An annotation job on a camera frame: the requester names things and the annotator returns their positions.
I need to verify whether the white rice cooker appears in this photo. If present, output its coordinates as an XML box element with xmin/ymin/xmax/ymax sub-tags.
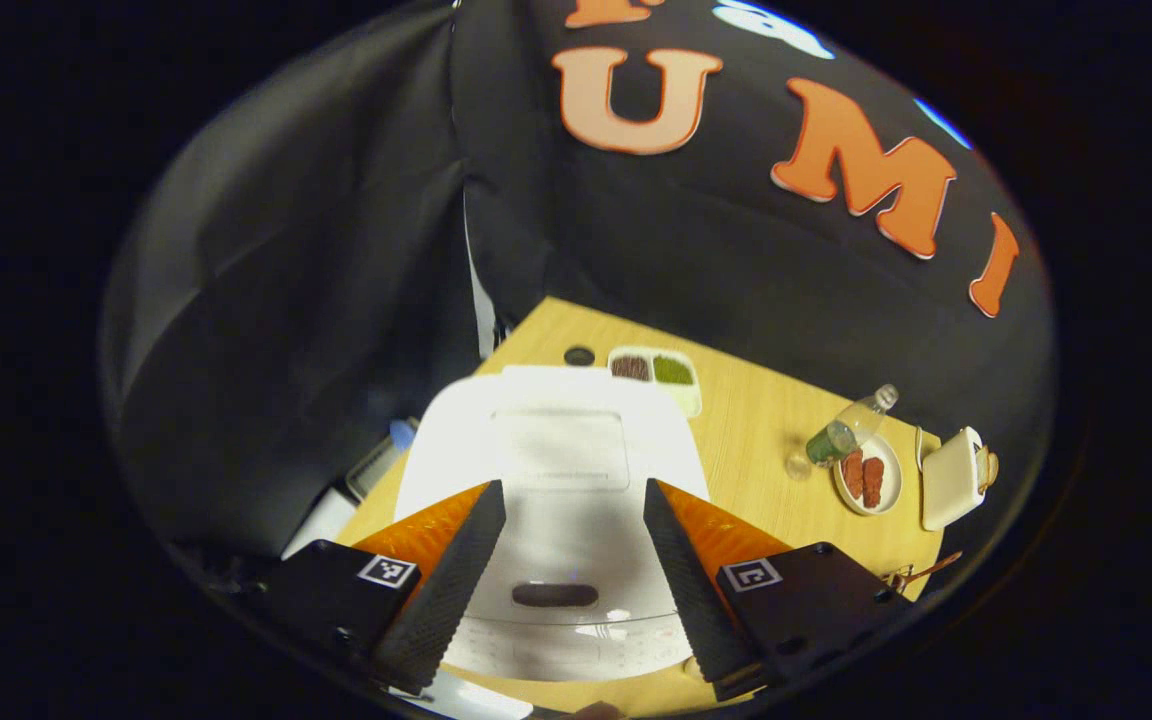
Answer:
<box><xmin>391</xmin><ymin>364</ymin><xmax>713</xmax><ymax>687</ymax></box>

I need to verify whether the clear plastic water bottle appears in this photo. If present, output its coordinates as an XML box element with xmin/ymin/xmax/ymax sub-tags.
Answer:
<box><xmin>785</xmin><ymin>385</ymin><xmax>900</xmax><ymax>482</ymax></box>

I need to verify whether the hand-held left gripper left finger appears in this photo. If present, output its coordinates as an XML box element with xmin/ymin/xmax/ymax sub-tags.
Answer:
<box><xmin>254</xmin><ymin>479</ymin><xmax>507</xmax><ymax>696</ymax></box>

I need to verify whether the black backdrop cloth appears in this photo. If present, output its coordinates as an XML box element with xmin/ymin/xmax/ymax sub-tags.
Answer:
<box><xmin>101</xmin><ymin>0</ymin><xmax>1055</xmax><ymax>561</ymax></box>

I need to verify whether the white round plate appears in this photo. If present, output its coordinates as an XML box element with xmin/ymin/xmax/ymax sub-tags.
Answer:
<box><xmin>833</xmin><ymin>433</ymin><xmax>904</xmax><ymax>518</ymax></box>

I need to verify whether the wooden spoon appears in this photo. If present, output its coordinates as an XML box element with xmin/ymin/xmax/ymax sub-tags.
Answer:
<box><xmin>896</xmin><ymin>550</ymin><xmax>965</xmax><ymax>591</ymax></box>

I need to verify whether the white divided dish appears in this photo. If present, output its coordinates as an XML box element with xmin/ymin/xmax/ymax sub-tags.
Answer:
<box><xmin>608</xmin><ymin>346</ymin><xmax>704</xmax><ymax>420</ymax></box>

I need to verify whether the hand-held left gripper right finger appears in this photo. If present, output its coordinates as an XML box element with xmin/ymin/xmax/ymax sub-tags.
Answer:
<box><xmin>642</xmin><ymin>479</ymin><xmax>914</xmax><ymax>702</ymax></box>

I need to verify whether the white box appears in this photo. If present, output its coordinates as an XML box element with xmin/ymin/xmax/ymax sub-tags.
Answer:
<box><xmin>281</xmin><ymin>484</ymin><xmax>358</xmax><ymax>562</ymax></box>

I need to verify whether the grey flat device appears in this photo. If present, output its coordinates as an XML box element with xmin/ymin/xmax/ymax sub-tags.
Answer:
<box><xmin>346</xmin><ymin>432</ymin><xmax>412</xmax><ymax>502</ymax></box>

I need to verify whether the white toaster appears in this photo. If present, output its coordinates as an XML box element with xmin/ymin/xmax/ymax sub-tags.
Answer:
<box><xmin>921</xmin><ymin>427</ymin><xmax>987</xmax><ymax>532</ymax></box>

